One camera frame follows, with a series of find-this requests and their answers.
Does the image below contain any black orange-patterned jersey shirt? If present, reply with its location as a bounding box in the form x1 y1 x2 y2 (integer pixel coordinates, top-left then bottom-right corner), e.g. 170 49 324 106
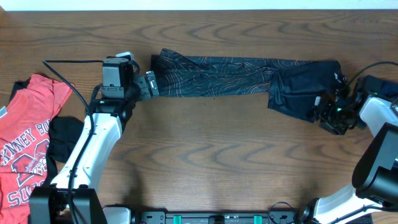
150 49 347 123

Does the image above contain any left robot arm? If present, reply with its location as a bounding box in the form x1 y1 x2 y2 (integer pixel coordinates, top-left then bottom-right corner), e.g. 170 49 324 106
29 57 159 223

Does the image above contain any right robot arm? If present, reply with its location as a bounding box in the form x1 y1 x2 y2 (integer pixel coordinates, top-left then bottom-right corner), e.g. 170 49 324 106
295 75 397 223

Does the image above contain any dark navy blue garment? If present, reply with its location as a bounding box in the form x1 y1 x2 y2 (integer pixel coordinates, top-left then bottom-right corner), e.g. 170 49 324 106
378 80 398 100

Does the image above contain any plain black garment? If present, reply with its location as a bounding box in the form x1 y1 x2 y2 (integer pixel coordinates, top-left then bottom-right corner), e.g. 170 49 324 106
10 79 83 183

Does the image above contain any red printed t-shirt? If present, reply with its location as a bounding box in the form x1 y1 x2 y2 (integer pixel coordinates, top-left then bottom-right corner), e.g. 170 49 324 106
1 74 72 223

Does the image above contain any black mounting rail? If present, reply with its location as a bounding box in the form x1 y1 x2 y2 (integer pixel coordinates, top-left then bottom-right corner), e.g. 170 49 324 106
140 211 297 224

